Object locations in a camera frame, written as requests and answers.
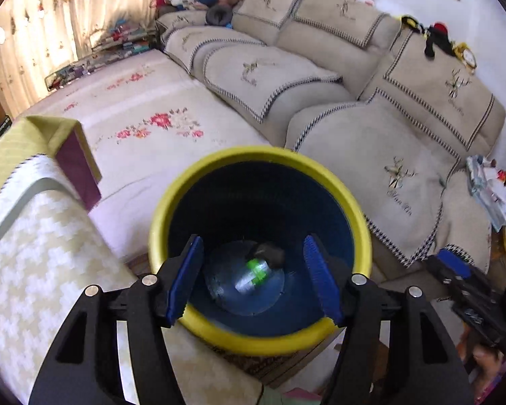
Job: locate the pile of packets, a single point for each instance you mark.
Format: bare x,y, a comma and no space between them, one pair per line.
489,194

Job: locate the black neck pillow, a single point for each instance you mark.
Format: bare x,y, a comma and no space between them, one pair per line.
217,14

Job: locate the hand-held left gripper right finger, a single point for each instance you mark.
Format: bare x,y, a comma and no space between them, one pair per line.
320,278

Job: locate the pile of books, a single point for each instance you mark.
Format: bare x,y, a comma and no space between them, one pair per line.
122,40

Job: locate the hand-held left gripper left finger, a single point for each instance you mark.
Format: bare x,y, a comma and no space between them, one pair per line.
187,278

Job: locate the white floral mat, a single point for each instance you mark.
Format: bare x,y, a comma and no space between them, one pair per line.
152,156

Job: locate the yellow black plush toy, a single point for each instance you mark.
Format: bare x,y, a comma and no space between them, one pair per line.
411,22

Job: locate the yellow zigzag tablecloth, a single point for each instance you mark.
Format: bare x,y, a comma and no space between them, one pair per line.
38,240

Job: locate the dark wrapper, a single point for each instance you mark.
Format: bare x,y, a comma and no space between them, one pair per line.
270,253

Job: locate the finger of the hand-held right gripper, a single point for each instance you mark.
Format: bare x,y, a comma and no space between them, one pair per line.
453,261

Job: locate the green plastic bottle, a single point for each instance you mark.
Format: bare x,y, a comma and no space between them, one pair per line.
255,272

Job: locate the beige sofa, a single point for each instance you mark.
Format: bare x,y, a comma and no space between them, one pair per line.
320,93

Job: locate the yellow rimmed blue trash bin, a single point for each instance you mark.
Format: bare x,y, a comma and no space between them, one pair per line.
257,154

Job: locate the beige patterned curtain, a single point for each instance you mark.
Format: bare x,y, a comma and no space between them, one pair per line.
46,17

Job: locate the yellow white plush toy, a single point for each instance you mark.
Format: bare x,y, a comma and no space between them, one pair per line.
466,55

